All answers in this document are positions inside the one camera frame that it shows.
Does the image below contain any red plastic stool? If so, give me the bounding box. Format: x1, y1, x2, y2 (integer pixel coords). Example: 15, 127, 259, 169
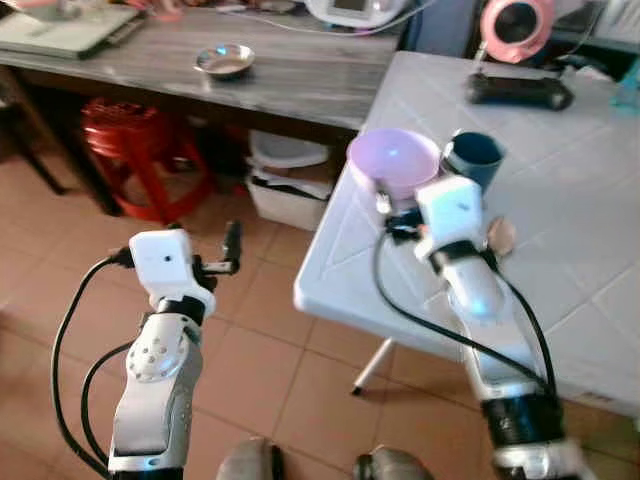
79, 96, 217, 225

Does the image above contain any pink desk fan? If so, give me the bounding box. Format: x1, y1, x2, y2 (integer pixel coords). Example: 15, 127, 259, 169
479, 0, 557, 65

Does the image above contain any white appliance with display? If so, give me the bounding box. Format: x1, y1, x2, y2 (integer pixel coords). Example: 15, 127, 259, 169
302, 0, 412, 30

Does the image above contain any small metal bowl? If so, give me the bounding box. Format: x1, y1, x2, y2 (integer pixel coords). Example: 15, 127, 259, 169
193, 42, 257, 80

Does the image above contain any grey wooden desk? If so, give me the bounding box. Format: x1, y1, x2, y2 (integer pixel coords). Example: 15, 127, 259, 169
0, 0, 409, 133

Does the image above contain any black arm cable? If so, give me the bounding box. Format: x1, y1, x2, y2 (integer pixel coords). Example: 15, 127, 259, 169
371, 222, 559, 393
49, 250, 137, 478

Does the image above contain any white storage box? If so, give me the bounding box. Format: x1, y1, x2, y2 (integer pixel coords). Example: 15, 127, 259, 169
244, 129, 337, 234

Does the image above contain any grey left robot foot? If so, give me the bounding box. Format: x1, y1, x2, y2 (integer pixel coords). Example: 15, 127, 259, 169
216, 436, 287, 480

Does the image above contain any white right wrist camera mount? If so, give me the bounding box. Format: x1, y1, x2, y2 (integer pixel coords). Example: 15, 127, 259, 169
412, 175, 489, 263

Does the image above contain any grey right robot foot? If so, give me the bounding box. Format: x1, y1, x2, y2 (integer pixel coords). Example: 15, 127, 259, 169
354, 444, 437, 480

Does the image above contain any grey robot foot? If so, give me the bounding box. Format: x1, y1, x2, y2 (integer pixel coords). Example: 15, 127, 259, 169
354, 444, 437, 480
216, 436, 287, 480

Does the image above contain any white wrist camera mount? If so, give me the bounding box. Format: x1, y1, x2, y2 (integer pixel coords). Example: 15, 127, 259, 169
412, 175, 489, 263
128, 228, 217, 313

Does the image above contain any white folding table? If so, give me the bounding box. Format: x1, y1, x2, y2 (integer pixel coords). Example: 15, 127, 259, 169
292, 50, 640, 419

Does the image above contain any teal transparent bottle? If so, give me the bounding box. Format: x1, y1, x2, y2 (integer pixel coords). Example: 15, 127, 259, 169
614, 58, 640, 113

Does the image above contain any teal cup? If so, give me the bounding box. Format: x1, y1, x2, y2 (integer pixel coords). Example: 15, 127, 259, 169
441, 130, 507, 194

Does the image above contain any metal spoon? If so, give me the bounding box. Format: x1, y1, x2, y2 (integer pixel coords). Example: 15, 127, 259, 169
486, 216, 519, 259

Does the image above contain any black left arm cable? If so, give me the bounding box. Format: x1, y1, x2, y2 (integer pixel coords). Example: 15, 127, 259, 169
49, 250, 137, 478

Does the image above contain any pink plastic bowl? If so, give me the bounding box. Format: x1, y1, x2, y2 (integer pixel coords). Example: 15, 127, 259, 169
346, 127, 444, 204

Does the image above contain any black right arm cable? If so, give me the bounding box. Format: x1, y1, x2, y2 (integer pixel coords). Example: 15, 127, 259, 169
371, 222, 559, 393

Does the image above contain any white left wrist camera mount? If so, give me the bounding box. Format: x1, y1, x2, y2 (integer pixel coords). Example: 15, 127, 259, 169
128, 228, 217, 313

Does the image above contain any green cutting mat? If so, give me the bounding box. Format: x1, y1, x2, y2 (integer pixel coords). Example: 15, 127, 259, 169
0, 4, 147, 60

